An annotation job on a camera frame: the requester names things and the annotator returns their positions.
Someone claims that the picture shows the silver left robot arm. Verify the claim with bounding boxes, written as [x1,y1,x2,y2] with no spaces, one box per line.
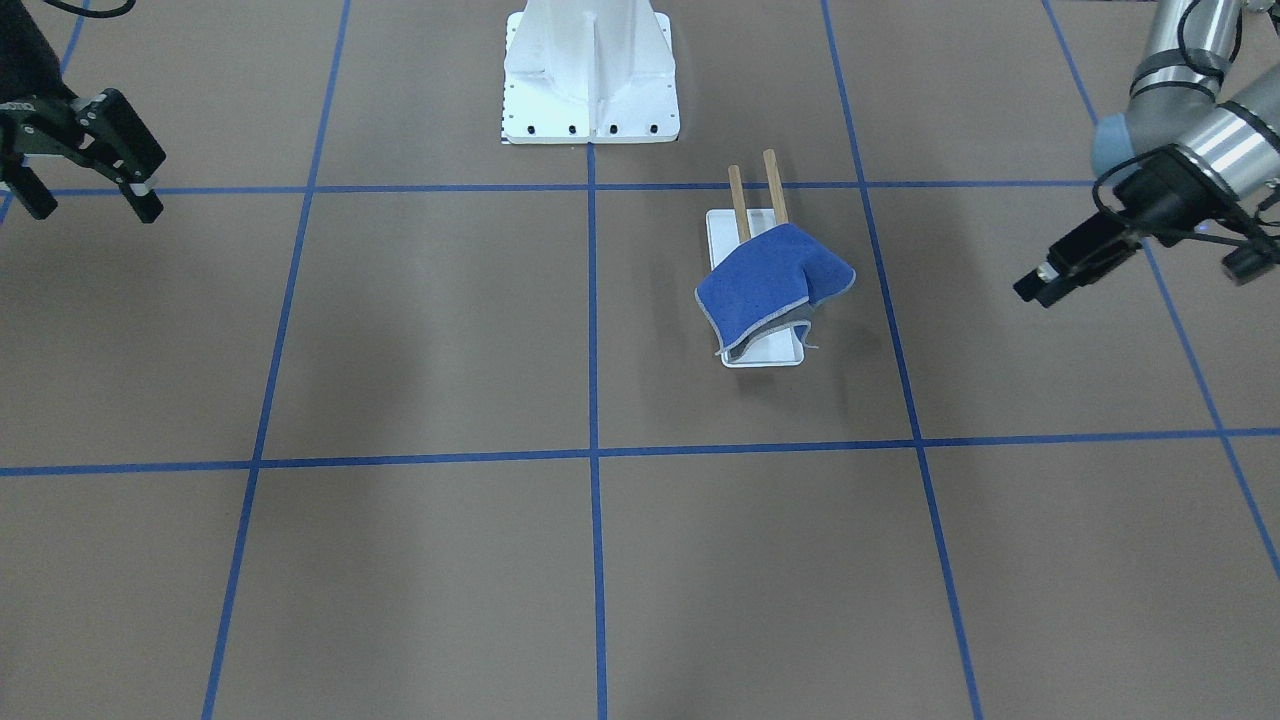
[1014,1,1279,307]

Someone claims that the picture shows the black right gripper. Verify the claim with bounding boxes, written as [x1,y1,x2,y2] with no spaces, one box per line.
[1,88,166,224]

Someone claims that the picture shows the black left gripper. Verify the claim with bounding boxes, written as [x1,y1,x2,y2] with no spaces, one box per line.
[1012,146,1245,307]

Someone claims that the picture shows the white towel rack wooden bars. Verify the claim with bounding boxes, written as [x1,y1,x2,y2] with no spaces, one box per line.
[695,149,809,369]

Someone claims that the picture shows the brown paper table cover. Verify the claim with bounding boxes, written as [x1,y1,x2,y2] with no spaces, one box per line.
[3,1,1279,719]

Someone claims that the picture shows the blue grey towel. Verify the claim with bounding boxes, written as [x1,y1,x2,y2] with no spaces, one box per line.
[695,222,858,363]

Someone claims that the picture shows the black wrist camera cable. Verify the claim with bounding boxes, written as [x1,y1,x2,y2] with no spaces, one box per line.
[1092,150,1280,251]

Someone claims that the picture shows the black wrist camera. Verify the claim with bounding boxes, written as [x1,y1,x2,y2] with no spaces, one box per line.
[1221,240,1279,287]

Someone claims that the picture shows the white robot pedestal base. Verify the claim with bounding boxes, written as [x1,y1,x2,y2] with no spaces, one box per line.
[500,1,682,145]

